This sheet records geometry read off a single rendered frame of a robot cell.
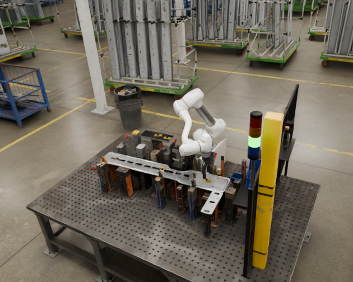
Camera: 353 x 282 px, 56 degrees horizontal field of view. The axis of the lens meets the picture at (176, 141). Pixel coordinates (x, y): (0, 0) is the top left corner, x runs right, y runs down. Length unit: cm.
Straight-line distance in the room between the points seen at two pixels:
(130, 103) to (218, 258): 370
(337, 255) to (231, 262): 151
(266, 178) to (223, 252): 92
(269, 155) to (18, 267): 305
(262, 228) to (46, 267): 246
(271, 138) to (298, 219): 136
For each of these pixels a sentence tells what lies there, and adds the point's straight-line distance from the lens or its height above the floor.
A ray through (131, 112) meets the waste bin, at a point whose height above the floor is 36.
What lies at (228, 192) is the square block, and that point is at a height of 106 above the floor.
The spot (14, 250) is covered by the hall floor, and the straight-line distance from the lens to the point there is 442.
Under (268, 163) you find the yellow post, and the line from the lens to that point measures 217.
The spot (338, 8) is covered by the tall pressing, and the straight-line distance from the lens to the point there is 929.
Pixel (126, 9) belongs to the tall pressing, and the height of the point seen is 179.
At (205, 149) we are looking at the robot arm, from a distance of 286.
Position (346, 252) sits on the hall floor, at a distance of 411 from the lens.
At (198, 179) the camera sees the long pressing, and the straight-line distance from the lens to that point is 314.
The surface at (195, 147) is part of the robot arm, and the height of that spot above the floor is 142.
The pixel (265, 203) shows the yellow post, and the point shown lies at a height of 136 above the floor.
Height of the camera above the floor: 291
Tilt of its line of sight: 31 degrees down
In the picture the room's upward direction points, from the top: 4 degrees counter-clockwise
